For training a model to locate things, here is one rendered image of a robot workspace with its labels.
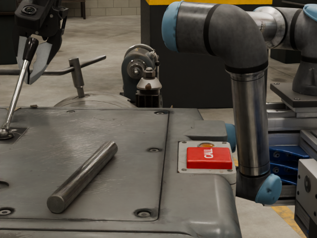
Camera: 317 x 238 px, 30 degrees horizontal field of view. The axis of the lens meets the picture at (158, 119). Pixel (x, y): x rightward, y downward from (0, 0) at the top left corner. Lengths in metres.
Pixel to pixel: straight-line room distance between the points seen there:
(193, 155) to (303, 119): 0.87
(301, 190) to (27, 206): 0.71
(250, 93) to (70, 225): 0.76
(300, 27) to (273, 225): 2.08
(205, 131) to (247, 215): 2.74
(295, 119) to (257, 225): 1.97
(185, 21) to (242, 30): 0.13
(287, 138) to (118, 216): 1.04
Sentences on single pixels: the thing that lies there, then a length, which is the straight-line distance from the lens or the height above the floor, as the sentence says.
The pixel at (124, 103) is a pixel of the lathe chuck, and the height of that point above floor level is 1.22.
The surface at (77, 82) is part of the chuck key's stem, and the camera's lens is 1.26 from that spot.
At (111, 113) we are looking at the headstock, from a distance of 1.06.
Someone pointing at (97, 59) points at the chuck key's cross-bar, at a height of 1.31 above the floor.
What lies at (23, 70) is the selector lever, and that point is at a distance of 0.97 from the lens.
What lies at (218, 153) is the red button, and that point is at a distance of 0.81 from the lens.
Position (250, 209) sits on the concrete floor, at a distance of 3.76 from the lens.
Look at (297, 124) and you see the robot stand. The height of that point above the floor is 1.08.
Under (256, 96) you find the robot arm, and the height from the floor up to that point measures 1.23.
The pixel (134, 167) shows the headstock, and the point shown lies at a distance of 0.79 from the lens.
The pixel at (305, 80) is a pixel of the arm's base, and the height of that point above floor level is 1.20.
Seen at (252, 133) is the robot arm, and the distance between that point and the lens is 1.36.
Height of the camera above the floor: 1.53
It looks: 16 degrees down
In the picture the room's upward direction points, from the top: straight up
